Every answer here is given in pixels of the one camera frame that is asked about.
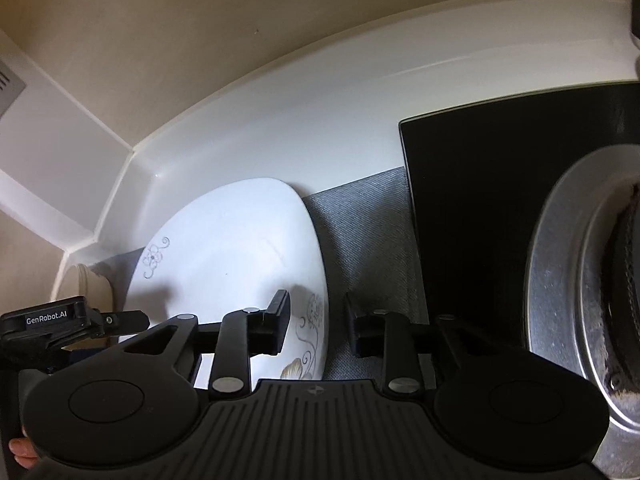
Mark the black gas stove burner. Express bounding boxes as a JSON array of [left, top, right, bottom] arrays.
[[399, 81, 640, 361]]

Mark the person's left hand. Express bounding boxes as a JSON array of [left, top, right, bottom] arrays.
[[9, 436, 40, 469]]

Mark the grey vent grille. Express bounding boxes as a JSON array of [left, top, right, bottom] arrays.
[[0, 57, 27, 117]]

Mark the metal gas stove burner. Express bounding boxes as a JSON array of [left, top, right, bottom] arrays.
[[522, 142, 640, 433]]

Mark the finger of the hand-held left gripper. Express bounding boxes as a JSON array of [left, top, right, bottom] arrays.
[[100, 310, 152, 336]]

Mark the white floral plate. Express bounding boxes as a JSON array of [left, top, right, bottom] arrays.
[[117, 177, 329, 391]]

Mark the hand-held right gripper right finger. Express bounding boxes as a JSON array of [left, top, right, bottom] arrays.
[[344, 292, 501, 401]]

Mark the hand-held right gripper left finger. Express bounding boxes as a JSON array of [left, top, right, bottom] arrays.
[[117, 289, 292, 401]]

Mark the grey mat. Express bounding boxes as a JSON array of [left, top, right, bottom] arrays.
[[97, 165, 432, 386]]

